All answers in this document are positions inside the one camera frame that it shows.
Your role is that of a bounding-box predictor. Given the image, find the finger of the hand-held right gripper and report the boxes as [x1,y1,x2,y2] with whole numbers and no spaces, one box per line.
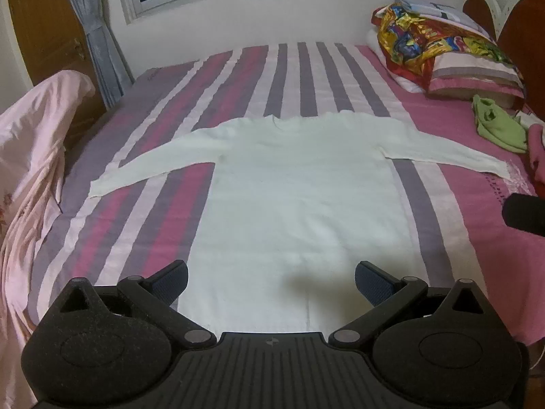
[501,193,545,236]

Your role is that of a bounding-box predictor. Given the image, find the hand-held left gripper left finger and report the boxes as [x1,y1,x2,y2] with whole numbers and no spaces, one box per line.
[57,260,217,352]

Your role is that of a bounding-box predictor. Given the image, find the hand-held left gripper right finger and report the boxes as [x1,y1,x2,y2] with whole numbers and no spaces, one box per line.
[329,260,490,349]

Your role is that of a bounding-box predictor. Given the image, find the white knit sweater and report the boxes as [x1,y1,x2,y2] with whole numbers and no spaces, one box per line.
[89,112,514,337]

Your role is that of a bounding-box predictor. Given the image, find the dark pink garment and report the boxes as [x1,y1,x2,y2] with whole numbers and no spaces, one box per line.
[527,123,545,199]

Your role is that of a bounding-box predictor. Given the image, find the green garment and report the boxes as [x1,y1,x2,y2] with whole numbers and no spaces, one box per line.
[472,94,531,154]

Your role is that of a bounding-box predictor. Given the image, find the striped pink pillow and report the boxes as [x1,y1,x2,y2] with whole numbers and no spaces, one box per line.
[428,53,524,105]

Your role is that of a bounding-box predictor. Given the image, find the wooden headboard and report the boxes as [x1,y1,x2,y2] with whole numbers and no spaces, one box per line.
[462,0,545,120]

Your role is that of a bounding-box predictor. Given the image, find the light pink duvet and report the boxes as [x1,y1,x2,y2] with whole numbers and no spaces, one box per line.
[0,69,96,409]

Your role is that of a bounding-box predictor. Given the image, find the colourful patterned cloth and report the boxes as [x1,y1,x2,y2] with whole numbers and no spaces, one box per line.
[371,3,518,92]

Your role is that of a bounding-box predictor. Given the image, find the pink grey striped bed sheet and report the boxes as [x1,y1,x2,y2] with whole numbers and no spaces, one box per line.
[26,42,545,346]

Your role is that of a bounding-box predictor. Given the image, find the wooden door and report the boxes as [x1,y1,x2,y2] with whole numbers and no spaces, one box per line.
[5,0,107,113]

